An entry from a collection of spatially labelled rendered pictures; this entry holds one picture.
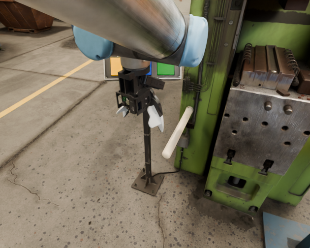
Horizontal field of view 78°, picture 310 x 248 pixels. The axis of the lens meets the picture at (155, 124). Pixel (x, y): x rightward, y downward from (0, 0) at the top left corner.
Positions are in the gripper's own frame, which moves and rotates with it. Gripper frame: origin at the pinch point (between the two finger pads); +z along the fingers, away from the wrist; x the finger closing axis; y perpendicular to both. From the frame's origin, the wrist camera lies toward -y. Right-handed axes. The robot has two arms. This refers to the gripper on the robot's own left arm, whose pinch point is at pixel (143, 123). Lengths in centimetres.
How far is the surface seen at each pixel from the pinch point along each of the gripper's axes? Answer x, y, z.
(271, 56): 28, -78, -5
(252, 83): 24, -52, 1
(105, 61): -32.0, -17.6, -9.1
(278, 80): 34, -54, -2
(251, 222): 52, -47, 93
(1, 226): -89, 45, 93
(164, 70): -9.6, -29.5, -6.1
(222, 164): 23, -46, 52
